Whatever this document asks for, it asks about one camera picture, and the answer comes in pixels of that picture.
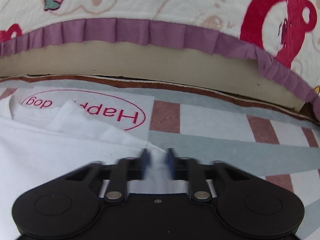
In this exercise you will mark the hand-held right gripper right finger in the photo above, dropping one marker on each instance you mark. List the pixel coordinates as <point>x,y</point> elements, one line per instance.
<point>171,165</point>

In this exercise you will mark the beige bed frame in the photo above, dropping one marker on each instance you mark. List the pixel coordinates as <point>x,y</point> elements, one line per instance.
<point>150,60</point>

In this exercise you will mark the white T-shirt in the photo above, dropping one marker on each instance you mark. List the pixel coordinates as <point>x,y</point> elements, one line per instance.
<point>50,160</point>

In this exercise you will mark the bear print quilted bedspread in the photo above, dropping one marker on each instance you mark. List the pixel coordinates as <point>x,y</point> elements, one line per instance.
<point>150,0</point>

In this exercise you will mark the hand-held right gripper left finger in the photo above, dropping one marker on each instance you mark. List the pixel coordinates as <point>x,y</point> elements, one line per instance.
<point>146,165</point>

